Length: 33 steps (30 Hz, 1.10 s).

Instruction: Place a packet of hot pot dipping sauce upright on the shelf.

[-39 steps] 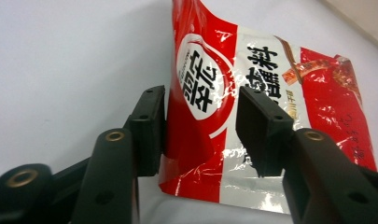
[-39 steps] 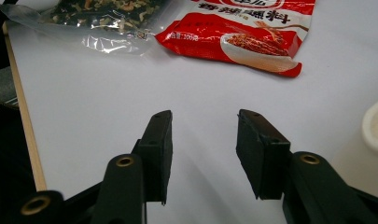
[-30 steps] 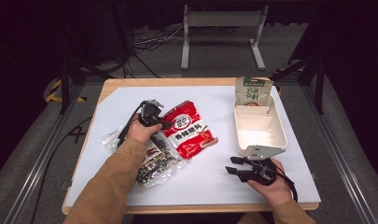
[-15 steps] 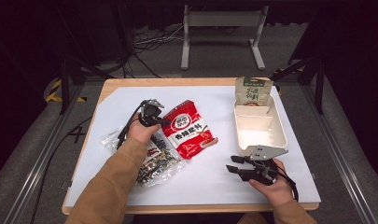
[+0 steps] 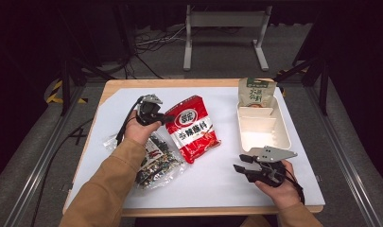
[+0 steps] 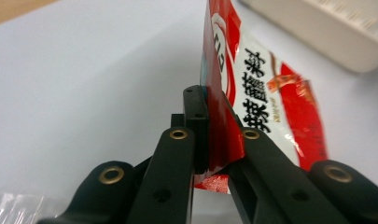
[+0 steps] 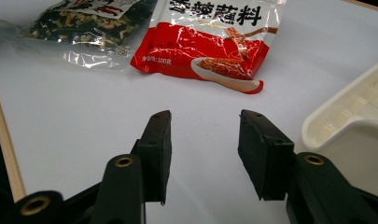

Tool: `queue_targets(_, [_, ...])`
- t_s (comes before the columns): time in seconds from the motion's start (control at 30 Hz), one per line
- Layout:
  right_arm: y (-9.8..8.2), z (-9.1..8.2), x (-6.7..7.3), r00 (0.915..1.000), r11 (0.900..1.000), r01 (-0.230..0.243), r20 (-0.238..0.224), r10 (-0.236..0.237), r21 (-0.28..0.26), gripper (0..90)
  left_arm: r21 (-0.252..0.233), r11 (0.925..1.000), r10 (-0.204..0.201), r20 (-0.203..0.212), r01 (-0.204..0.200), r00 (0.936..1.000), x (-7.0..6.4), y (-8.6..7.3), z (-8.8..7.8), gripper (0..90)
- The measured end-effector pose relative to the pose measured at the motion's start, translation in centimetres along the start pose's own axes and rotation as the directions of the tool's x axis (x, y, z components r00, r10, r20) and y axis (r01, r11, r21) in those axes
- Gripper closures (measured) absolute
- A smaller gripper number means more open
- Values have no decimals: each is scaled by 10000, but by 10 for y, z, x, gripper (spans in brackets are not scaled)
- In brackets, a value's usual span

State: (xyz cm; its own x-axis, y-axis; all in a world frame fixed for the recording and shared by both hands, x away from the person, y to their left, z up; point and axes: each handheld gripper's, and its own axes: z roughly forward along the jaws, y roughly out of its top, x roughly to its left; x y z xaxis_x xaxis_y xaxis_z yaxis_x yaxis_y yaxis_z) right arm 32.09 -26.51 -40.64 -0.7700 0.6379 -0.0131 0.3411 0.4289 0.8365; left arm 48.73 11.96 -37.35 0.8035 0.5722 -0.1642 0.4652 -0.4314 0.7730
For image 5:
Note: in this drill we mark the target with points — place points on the white table mat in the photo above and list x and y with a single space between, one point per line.
217 183

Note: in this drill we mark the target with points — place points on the yellow black hazard tape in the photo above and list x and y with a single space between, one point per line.
55 91
283 73

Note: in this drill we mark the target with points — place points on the wooden table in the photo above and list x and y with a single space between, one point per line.
179 82

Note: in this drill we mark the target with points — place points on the person's right hand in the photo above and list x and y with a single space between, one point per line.
283 192

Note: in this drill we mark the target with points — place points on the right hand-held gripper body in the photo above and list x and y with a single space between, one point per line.
268 171

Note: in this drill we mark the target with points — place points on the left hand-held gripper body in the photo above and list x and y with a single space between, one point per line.
149 112

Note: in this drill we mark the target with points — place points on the red seasoning packet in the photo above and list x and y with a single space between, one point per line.
192 132

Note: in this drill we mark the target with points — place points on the beige green seasoning packet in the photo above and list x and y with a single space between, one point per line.
257 93

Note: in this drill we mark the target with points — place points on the cream divided storage box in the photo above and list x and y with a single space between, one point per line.
263 129

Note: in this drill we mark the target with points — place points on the person's left hand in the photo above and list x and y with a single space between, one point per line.
138 130

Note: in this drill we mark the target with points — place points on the clear dried vegetable packet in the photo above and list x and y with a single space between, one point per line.
160 164

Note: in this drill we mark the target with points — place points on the white metal stand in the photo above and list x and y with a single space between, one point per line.
225 19

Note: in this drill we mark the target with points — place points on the aluminium floor rail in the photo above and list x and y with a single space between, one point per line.
38 170
346 170

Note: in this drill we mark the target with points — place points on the black metal stand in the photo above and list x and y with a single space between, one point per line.
323 85
65 85

